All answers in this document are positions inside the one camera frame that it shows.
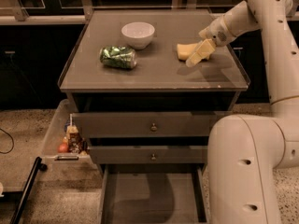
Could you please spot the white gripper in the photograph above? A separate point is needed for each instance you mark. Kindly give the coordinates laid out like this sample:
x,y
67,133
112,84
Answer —
x,y
217,32

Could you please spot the yellow sponge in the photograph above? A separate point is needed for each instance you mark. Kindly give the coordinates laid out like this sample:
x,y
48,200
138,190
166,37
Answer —
x,y
185,50

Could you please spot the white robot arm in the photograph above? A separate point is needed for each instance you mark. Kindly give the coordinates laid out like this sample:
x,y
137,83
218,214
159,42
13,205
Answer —
x,y
244,150

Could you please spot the grey drawer cabinet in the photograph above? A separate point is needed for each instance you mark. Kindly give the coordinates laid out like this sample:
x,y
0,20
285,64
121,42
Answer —
x,y
160,82

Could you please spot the brass top drawer knob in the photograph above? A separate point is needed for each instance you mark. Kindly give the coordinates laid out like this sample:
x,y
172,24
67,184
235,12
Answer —
x,y
153,127

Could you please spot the grey top drawer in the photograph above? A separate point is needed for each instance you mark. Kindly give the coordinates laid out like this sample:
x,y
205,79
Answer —
x,y
137,124

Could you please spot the grey drawer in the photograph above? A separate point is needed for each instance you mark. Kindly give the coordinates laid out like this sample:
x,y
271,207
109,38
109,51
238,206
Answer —
x,y
152,194
164,154
137,124

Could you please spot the grey middle drawer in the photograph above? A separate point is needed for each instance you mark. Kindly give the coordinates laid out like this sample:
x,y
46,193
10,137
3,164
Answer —
x,y
164,154

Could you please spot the grey bottom drawer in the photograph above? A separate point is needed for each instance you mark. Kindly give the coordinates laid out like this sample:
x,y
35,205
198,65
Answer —
x,y
152,194

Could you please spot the white ceramic bowl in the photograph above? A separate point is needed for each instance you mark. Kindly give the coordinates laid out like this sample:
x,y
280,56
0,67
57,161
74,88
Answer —
x,y
138,34

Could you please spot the crushed green soda can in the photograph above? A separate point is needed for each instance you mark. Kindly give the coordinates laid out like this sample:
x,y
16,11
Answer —
x,y
118,57

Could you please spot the brown snack carton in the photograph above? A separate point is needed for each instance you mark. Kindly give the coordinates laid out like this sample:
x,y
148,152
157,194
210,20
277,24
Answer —
x,y
74,139

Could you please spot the clear plastic storage bin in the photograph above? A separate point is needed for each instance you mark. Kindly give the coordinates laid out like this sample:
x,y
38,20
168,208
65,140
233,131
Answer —
x,y
56,133

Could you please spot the red round fruit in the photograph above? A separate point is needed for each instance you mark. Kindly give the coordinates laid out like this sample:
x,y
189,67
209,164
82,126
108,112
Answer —
x,y
63,148

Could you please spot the black metal bar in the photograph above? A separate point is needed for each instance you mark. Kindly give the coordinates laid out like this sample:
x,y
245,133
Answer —
x,y
37,166

